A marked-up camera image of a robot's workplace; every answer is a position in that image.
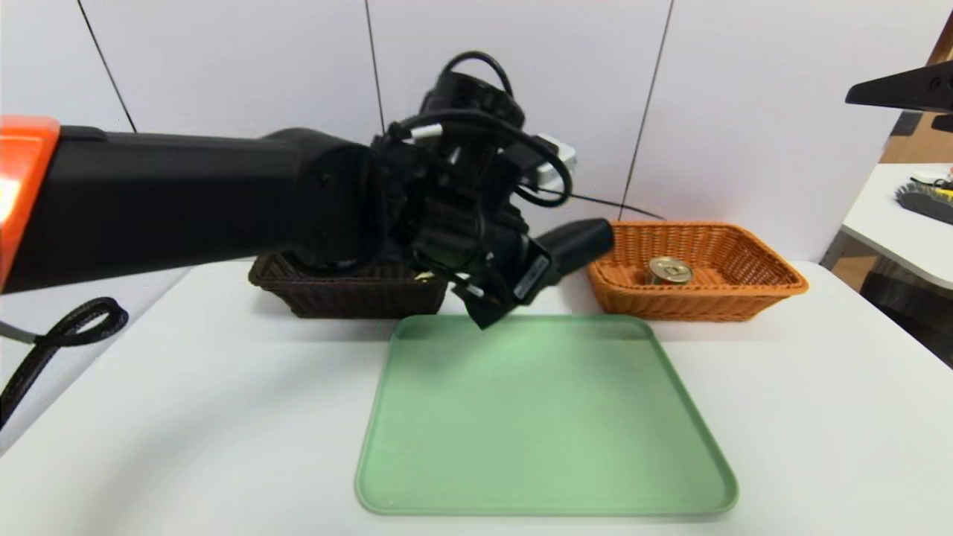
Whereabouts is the dark woven bin under table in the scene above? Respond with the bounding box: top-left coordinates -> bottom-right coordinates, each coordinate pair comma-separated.
860,259 -> 953,369

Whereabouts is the light wooden shelf unit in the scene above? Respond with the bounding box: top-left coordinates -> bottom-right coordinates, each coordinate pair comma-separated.
877,30 -> 953,166

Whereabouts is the orange wicker basket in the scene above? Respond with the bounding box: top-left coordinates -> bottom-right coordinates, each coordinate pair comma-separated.
584,221 -> 809,323

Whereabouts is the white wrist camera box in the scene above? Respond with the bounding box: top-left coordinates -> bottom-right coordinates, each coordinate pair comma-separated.
521,133 -> 579,188

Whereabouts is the thin black cable tie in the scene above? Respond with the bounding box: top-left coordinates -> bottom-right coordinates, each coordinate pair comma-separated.
536,186 -> 668,222

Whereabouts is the small tin can with pull-tab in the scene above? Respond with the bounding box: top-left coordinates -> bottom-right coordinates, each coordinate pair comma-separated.
646,256 -> 695,286

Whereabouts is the black smooth camera cable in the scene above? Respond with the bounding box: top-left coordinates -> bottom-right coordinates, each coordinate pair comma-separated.
383,51 -> 574,299

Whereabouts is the light green plastic tray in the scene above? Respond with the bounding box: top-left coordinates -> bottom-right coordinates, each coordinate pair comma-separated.
355,314 -> 739,517

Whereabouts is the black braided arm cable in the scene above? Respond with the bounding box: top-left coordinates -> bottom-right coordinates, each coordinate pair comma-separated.
0,296 -> 130,431

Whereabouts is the black rectangular soft case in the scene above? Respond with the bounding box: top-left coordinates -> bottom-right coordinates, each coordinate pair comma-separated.
535,217 -> 616,278

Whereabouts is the dark brown wicker basket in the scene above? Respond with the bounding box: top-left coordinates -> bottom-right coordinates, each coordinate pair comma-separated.
249,252 -> 451,319

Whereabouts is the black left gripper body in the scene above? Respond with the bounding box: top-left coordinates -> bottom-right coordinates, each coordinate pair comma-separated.
452,223 -> 562,331

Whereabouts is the black bristle brush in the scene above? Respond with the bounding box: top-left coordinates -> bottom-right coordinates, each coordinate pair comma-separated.
893,182 -> 953,226

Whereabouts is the white side table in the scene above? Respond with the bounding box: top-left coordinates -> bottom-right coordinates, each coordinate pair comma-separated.
819,164 -> 953,291

